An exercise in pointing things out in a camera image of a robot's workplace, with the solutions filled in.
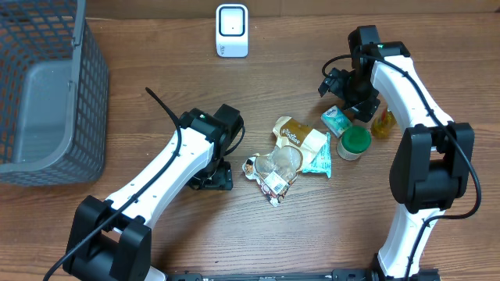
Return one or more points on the green lid jar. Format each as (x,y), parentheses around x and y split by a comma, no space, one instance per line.
(353,143)

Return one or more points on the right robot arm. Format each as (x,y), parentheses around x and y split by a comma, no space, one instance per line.
(431,177)

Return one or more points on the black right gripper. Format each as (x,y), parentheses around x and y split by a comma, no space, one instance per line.
(365,108)

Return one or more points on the teal snack packet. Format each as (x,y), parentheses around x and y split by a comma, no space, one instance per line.
(322,162)

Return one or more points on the grey plastic mesh basket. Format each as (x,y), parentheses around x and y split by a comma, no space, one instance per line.
(54,94)

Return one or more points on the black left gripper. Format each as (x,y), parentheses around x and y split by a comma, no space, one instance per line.
(223,179)

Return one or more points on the white barcode scanner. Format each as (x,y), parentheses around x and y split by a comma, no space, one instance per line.
(232,30)

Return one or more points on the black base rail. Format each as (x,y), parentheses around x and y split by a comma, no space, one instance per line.
(273,277)

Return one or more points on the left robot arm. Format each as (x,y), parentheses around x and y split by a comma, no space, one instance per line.
(112,239)

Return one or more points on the yellow dish soap bottle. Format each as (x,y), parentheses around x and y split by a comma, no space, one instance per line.
(381,127)

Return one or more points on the teal tissue pack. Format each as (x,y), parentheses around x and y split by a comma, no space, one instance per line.
(336,121)

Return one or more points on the brown snack wrapper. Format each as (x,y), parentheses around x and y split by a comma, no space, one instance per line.
(296,146)

